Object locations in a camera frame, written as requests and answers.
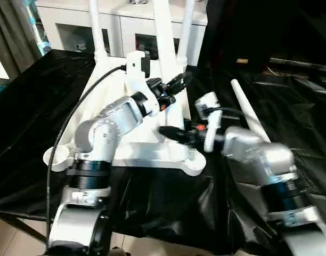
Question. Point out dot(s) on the white plastic table leg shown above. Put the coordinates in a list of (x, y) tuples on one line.
[(185, 34), (97, 29), (164, 40), (248, 106)]

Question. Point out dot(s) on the white plastic table top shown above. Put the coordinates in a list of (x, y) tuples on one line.
[(104, 88)]

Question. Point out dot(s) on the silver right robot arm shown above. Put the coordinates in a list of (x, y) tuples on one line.
[(264, 160)]

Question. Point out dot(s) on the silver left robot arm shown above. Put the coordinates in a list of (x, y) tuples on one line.
[(107, 128)]

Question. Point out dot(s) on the red object behind glass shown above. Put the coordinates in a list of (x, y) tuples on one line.
[(138, 42)]

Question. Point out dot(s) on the small tan label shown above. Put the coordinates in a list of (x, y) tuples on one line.
[(242, 61)]

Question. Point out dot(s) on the black mat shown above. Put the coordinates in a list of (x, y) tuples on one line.
[(165, 208)]

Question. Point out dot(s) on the white cabinet with glass doors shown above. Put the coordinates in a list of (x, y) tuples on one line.
[(125, 21)]

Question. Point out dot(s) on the clear glass trinket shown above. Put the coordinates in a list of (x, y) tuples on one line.
[(137, 1)]

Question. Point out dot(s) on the grey curtain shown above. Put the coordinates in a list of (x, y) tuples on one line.
[(8, 40)]

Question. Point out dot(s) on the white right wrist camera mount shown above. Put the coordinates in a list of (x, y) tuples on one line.
[(212, 106)]

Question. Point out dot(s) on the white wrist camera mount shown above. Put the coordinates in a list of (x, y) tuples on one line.
[(212, 106), (135, 66)]

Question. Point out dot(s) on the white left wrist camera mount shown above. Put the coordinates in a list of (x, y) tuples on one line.
[(135, 66)]

